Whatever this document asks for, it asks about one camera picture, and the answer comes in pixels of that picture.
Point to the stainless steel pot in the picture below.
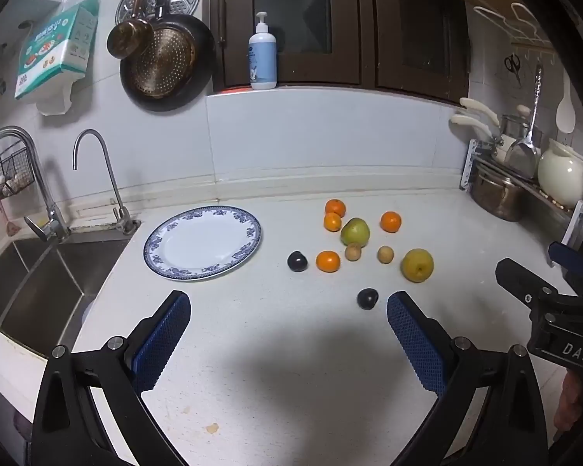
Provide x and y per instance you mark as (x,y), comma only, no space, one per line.
(498,196)

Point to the slim gooseneck chrome faucet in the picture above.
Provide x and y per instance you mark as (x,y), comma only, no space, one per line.
(111,179)

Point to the blue patterned white plate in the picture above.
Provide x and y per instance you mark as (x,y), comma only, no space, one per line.
(201,242)

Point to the dark purple plum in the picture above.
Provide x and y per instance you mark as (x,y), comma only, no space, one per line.
(297,261)
(368,299)

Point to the white pump soap bottle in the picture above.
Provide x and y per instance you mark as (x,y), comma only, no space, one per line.
(263,58)

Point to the steel spatula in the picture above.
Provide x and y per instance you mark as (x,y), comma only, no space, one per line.
(522,155)

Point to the stainless steel sink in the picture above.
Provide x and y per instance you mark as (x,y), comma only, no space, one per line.
(34,291)

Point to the yellow pear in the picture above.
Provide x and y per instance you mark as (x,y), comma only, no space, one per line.
(417,265)

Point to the dark wooden window frame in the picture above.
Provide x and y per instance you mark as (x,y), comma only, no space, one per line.
(359,24)

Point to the tall chrome kitchen faucet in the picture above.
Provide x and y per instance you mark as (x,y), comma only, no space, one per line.
(46,194)

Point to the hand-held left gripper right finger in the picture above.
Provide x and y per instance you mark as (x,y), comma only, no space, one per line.
(415,344)

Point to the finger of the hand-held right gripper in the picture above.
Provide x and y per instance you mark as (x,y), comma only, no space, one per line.
(571,258)
(520,281)

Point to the small brown round fruit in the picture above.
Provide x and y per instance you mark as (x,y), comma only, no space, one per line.
(385,254)
(353,252)

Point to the golden mesh strainer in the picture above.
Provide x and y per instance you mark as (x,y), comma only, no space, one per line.
(167,63)

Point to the white ceramic jug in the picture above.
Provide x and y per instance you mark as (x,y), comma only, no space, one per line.
(561,174)

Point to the steel cup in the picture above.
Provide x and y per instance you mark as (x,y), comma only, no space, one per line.
(515,126)

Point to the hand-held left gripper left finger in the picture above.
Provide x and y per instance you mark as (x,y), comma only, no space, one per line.
(163,340)

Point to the white rice spoon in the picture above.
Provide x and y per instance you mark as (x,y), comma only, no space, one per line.
(566,111)

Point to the steel dish rack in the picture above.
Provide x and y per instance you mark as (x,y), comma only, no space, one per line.
(471,165)

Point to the green white paper towel pack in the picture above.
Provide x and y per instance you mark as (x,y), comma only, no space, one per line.
(53,53)

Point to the orange tangerine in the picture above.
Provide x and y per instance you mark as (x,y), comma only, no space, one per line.
(335,207)
(332,223)
(328,261)
(391,222)

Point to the person's right hand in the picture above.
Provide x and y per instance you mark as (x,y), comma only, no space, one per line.
(571,398)

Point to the small copper pot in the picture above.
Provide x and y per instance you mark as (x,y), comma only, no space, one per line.
(128,39)

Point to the black scissors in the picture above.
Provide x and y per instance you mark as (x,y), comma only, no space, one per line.
(513,65)

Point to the black frying pan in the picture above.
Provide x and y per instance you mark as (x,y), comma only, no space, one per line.
(201,58)

